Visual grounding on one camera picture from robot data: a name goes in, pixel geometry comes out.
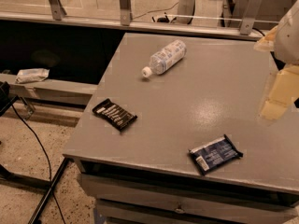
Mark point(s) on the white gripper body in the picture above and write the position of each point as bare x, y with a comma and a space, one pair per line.
289, 37

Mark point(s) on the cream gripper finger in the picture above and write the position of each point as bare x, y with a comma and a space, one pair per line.
266, 43
284, 91

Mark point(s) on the blue rxbar blueberry wrapper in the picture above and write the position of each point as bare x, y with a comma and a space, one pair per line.
214, 154

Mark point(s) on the clear plastic water bottle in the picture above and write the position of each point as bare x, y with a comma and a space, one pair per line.
165, 58

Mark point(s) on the black snack bar wrapper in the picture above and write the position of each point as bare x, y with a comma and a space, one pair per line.
114, 114

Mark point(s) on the grey cabinet drawer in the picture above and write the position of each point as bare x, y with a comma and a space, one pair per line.
131, 202

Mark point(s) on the grey side bench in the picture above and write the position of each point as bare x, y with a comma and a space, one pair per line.
52, 90

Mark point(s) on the white wrapped packet on ledge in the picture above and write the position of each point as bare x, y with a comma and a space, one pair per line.
32, 75

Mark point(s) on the black metal stand leg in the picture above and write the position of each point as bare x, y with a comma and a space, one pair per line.
44, 200

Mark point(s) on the metal bracket right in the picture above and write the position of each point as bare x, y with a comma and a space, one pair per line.
249, 16

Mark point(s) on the metal bracket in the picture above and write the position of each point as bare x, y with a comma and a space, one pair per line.
126, 12
249, 16
57, 10

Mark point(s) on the metal bracket centre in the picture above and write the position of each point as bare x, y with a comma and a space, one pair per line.
126, 12

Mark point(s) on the metal bracket far left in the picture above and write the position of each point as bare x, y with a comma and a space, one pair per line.
57, 10

